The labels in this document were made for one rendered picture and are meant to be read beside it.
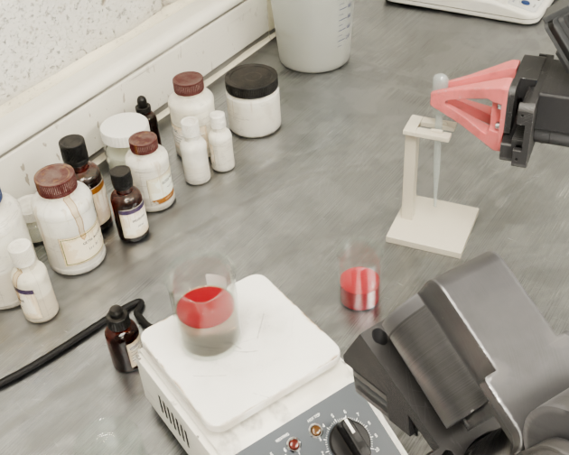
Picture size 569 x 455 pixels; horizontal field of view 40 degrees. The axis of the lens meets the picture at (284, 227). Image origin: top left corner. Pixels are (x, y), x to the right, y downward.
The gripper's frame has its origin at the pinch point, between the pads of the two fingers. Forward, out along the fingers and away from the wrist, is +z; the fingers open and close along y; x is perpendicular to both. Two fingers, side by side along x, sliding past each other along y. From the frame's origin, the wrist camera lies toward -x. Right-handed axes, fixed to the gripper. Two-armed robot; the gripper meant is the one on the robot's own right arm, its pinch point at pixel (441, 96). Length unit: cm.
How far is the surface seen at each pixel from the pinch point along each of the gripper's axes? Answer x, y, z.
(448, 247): 15.3, 3.6, -2.6
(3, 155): 7.0, 13.8, 44.0
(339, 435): 10.5, 32.4, -1.6
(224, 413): 7.1, 35.8, 5.7
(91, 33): 2.1, -5.9, 44.7
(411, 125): 3.5, 0.5, 2.7
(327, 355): 7.2, 28.1, 0.9
